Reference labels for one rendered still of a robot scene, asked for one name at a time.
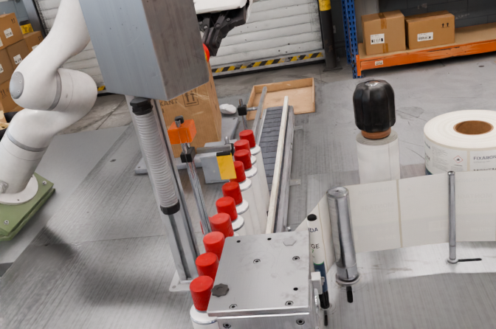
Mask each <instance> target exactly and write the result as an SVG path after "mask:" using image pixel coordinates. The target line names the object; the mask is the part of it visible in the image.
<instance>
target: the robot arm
mask: <svg viewBox="0 0 496 329"><path fill-rule="evenodd" d="M257 1H260V0H193V2H194V6H195V9H196V15H197V19H198V23H199V29H200V31H202V32H203V33H204V34H203V37H202V43H203V44H204V45H205V46H206V47H207V48H208V50H209V53H210V56H216V55H217V52H218V49H219V47H220V45H221V40H222V38H226V37H227V34H228V32H229V31H230V30H232V29H233V28H235V27H238V26H241V25H244V24H245V23H246V22H247V21H248V19H249V15H250V12H251V9H252V3H255V2H257ZM90 40H91V38H90V36H89V32H88V29H87V26H86V22H85V19H84V17H83V13H82V10H81V7H80V3H79V1H78V0H61V4H60V7H59V9H58V13H57V15H56V18H55V22H54V24H53V26H52V29H51V30H50V32H49V34H48V35H47V37H45V39H44V40H43V41H42V42H41V43H40V44H39V45H38V46H37V47H36V48H35V49H34V50H33V51H32V52H31V53H29V54H28V56H26V57H25V59H23V61H22V62H21V63H20V64H19V65H18V67H17V68H16V70H15V71H14V72H13V75H12V77H11V79H10V87H9V90H10V95H11V97H12V99H13V100H14V102H15V103H17V104H18V105H19V106H21V107H23V108H25V109H23V110H21V111H19V112H18V113H17V114H16V115H15V116H14V117H13V118H12V120H11V122H10V124H9V125H8V128H7V130H6V131H5V133H4V136H3V137H2V139H1V141H0V204H9V205H17V204H24V203H27V202H28V201H30V200H31V199H32V198H33V197H34V196H35V194H36V193H37V191H38V182H37V180H36V177H35V176H34V175H33V173H34V172H35V169H36V168H37V166H38V164H39V162H40V161H41V159H42V157H43V155H44V154H45V152H46V150H47V148H48V147H49V144H50V142H51V141H52V139H53V137H54V136H55V135H56V134H57V133H58V132H59V131H62V130H63V129H64V128H67V127H69V126H70V125H72V124H73V123H75V122H77V121H78V120H80V119H81V118H82V117H84V116H85V115H86V114H87V113H88V112H89V111H90V110H91V109H92V107H93V105H94V103H95V101H96V99H97V86H96V84H95V82H94V80H93V79H92V78H91V77H90V76H89V75H88V74H86V73H83V72H79V71H76V70H71V69H62V68H60V66H61V65H62V64H64V63H65V62H66V61H67V60H68V59H70V58H72V57H74V56H76V55H77V54H79V53H80V52H82V51H83V50H84V49H85V48H86V46H87V45H88V43H89V42H90Z"/></svg>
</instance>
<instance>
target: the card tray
mask: <svg viewBox="0 0 496 329"><path fill-rule="evenodd" d="M264 86H266V87H267V91H266V96H265V100H264V104H263V109H262V112H261V117H262V114H263V110H264V109H265V108H269V107H275V106H282V105H283V104H284V98H285V96H288V98H289V105H293V109H294V114H306V113H312V112H315V96H314V78H313V77H311V78H306V79H299V80H290V81H283V82H278V83H268V84H262V85H256V86H253V87H252V91H251V94H250V96H249V100H248V103H247V108H251V107H257V106H258V104H259V102H260V98H261V94H262V91H263V87H264ZM256 113H257V110H256V111H248V112H247V115H246V118H247V120H254V119H255V115H256ZM260 119H261V118H260Z"/></svg>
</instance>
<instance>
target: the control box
mask: <svg viewBox="0 0 496 329"><path fill-rule="evenodd" d="M78 1H79V3H80V7H81V10H82V13H83V17H84V19H85V22H86V26H87V29H88V32H89V36H90V38H91V41H92V46H93V48H94V53H95V55H96V58H97V62H98V65H99V67H100V71H101V74H102V77H103V81H104V83H105V87H106V91H107V92H110V93H115V94H124V95H130V96H135V97H144V98H150V99H155V100H164V101H169V100H172V99H173V98H175V97H178V96H179V95H182V94H184V93H186V92H188V91H190V90H192V89H194V88H197V87H199V86H201V85H203V84H205V83H207V82H209V80H210V79H209V76H210V73H209V70H208V66H207V56H206V53H205V50H204V47H203V43H202V37H201V33H200V29H199V23H198V19H197V15H196V9H195V6H194V2H193V0H78Z"/></svg>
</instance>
